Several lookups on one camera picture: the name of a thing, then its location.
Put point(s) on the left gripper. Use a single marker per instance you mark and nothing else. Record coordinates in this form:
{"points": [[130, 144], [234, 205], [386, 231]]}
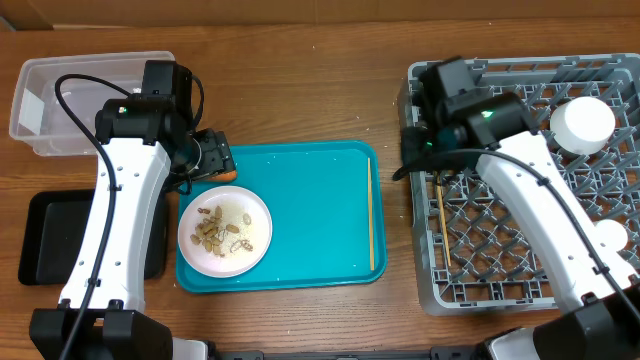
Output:
{"points": [[218, 157]]}

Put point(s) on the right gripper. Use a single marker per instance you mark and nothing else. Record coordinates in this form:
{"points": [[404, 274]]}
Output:
{"points": [[413, 139]]}

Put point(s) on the orange carrot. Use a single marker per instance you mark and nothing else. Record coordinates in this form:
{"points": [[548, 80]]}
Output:
{"points": [[224, 177]]}

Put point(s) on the wooden chopstick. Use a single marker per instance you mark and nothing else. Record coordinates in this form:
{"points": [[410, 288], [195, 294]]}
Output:
{"points": [[370, 216], [442, 217]]}

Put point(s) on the peanut shells and rice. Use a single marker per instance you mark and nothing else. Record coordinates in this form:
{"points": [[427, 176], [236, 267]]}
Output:
{"points": [[220, 236]]}

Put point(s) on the white plate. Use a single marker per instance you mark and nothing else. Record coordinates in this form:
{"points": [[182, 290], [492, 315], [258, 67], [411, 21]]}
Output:
{"points": [[235, 201]]}

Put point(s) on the small white cup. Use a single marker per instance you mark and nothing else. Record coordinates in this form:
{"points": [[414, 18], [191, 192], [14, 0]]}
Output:
{"points": [[611, 234]]}

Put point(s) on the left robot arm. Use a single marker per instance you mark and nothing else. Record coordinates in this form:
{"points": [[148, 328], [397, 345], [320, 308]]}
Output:
{"points": [[148, 143]]}

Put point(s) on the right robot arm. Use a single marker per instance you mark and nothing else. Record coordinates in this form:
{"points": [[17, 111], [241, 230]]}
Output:
{"points": [[596, 290]]}

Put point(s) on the grey dishwasher rack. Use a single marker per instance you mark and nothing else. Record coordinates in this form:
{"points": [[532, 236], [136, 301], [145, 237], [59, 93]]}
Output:
{"points": [[492, 264]]}

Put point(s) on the teal serving tray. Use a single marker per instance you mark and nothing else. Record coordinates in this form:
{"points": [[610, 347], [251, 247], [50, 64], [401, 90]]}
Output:
{"points": [[317, 196]]}

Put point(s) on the black plastic tray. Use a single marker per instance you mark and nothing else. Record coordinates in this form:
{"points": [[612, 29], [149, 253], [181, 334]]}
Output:
{"points": [[53, 237]]}

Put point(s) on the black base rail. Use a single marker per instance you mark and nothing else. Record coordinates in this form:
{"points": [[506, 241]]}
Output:
{"points": [[435, 353]]}

